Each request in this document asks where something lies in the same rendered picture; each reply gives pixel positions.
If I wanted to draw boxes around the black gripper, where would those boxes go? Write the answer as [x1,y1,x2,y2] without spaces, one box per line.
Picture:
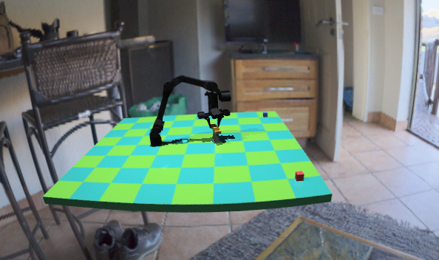
[197,102,230,128]

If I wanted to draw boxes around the small red cube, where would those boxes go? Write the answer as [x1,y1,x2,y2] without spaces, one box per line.
[295,171,304,181]

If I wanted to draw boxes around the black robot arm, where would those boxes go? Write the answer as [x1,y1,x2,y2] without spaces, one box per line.
[149,75,231,146]

